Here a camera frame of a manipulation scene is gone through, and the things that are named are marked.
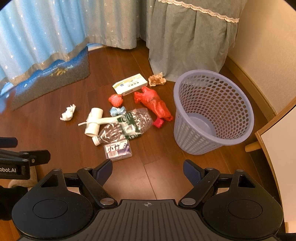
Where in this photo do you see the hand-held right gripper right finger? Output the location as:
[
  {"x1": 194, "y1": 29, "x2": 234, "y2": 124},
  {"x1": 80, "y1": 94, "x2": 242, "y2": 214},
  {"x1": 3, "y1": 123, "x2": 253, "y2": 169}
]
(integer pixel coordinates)
[{"x1": 179, "y1": 159, "x2": 264, "y2": 208}]

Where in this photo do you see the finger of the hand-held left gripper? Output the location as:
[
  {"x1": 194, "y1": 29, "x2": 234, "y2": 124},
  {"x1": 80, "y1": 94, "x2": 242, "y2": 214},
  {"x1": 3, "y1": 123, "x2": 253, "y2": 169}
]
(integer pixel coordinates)
[
  {"x1": 0, "y1": 149, "x2": 51, "y2": 166},
  {"x1": 0, "y1": 137, "x2": 18, "y2": 148}
]

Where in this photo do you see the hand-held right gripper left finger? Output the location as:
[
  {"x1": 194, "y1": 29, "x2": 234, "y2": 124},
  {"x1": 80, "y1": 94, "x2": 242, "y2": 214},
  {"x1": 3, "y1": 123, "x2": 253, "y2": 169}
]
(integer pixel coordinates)
[{"x1": 31, "y1": 159, "x2": 117, "y2": 208}]

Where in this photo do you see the lilac plastic mesh wastebasket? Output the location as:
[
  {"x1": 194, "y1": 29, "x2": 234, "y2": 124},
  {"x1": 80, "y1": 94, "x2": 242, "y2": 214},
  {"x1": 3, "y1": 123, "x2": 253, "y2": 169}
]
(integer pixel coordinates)
[{"x1": 173, "y1": 70, "x2": 255, "y2": 155}]

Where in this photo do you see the white plastic spoon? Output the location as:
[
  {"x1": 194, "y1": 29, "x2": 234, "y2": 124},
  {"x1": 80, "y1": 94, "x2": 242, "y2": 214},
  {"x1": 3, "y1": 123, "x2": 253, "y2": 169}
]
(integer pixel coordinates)
[{"x1": 78, "y1": 116, "x2": 121, "y2": 127}]

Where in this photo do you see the white tissue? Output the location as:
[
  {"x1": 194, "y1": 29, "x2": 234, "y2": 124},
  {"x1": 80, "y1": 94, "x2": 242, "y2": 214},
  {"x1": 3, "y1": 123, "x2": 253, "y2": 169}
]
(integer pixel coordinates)
[{"x1": 60, "y1": 104, "x2": 77, "y2": 121}]

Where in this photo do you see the crushed clear plastic bottle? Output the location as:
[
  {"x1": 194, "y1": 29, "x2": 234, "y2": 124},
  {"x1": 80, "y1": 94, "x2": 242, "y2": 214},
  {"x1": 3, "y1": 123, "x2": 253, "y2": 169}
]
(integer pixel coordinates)
[{"x1": 92, "y1": 108, "x2": 154, "y2": 146}]

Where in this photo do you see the red plastic bag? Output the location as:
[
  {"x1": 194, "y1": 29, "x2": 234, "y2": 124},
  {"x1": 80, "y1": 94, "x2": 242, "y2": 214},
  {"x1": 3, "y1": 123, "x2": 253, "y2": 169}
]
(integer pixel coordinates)
[{"x1": 134, "y1": 86, "x2": 174, "y2": 121}]

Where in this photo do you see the white and yellow medicine box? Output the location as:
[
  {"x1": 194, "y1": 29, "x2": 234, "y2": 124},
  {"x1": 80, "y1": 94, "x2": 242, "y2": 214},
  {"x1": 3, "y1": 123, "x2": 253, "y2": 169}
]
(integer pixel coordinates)
[{"x1": 112, "y1": 73, "x2": 148, "y2": 96}]

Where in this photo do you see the beige fuzzy cloth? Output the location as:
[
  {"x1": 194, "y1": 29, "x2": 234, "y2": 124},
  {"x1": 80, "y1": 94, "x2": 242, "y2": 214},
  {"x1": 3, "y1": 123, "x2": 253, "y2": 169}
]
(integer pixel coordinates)
[{"x1": 8, "y1": 166, "x2": 36, "y2": 188}]

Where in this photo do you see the small clear purple-label box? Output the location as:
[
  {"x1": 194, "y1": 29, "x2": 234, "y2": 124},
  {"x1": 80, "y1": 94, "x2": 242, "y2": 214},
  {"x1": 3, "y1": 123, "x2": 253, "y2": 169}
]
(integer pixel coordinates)
[{"x1": 103, "y1": 140, "x2": 134, "y2": 161}]

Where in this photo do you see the white cardboard tube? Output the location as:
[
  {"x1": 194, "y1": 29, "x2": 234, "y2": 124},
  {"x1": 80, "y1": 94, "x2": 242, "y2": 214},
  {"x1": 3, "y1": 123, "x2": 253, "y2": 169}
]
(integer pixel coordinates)
[{"x1": 84, "y1": 107, "x2": 104, "y2": 137}]

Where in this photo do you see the crumpled light blue wrapper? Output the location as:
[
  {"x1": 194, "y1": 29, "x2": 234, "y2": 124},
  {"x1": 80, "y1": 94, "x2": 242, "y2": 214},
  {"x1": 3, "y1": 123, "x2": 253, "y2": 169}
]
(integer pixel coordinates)
[{"x1": 109, "y1": 106, "x2": 126, "y2": 117}]

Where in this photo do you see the red foam fruit net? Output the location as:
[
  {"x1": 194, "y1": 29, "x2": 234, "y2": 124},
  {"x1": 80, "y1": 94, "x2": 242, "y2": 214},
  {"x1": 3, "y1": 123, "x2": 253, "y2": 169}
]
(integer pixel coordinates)
[{"x1": 108, "y1": 93, "x2": 123, "y2": 107}]

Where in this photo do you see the grey and blue doormat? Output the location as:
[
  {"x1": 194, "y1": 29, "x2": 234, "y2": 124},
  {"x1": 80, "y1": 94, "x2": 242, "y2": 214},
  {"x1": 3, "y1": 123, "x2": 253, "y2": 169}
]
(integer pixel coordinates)
[{"x1": 0, "y1": 45, "x2": 91, "y2": 112}]

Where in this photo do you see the white wood-framed furniture panel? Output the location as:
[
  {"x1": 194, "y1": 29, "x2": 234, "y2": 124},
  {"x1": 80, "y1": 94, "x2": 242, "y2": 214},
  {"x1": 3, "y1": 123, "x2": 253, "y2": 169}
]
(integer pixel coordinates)
[{"x1": 245, "y1": 95, "x2": 296, "y2": 233}]

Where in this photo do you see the crumpled brown paper ball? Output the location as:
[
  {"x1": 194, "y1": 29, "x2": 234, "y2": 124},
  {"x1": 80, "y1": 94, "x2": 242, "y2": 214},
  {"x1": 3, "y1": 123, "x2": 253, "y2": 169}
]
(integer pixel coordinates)
[{"x1": 148, "y1": 72, "x2": 167, "y2": 87}]

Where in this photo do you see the light blue starred curtain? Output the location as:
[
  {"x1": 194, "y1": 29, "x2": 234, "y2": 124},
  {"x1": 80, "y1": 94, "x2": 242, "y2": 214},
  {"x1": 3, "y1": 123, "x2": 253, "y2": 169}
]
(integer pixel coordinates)
[{"x1": 0, "y1": 0, "x2": 153, "y2": 92}]

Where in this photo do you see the grey curtain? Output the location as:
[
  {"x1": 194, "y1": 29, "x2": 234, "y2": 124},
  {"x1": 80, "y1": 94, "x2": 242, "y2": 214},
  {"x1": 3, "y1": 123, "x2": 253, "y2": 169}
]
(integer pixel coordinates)
[{"x1": 136, "y1": 0, "x2": 241, "y2": 82}]

